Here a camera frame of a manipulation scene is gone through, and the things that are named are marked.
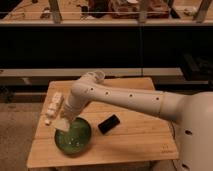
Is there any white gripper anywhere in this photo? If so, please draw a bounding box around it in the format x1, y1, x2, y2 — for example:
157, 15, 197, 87
62, 97, 82, 122

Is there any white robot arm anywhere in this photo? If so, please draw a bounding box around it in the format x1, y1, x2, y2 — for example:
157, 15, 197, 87
64, 70, 213, 171

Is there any green ceramic bowl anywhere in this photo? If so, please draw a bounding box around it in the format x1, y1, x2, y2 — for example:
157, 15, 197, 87
54, 117, 92, 155

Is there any white blocks stack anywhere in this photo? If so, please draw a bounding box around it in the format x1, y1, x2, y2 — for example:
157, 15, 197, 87
45, 92, 64, 125

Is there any black rectangular block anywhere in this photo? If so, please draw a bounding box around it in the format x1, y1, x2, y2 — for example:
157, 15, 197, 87
98, 115, 120, 134

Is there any wooden table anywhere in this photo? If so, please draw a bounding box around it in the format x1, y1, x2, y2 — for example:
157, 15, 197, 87
26, 77, 180, 169

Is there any background wooden shelf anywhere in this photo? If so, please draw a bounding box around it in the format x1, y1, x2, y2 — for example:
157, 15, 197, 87
0, 0, 213, 26

